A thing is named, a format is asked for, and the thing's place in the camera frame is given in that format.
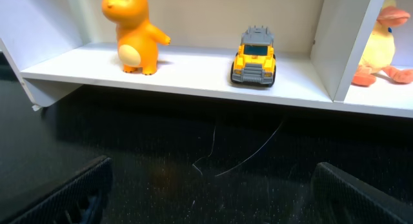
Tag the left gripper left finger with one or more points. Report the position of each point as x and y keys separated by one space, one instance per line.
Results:
x=71 y=195

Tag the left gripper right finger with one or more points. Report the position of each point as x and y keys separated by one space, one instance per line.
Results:
x=348 y=201

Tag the grey and yellow toy truck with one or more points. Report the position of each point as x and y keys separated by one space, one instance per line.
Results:
x=255 y=59

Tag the yellow plush duck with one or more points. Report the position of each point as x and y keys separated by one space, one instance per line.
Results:
x=377 y=49

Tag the orange toy figure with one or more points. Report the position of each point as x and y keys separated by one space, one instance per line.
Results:
x=135 y=33

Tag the white shelf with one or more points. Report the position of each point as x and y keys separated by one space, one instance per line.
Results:
x=193 y=69

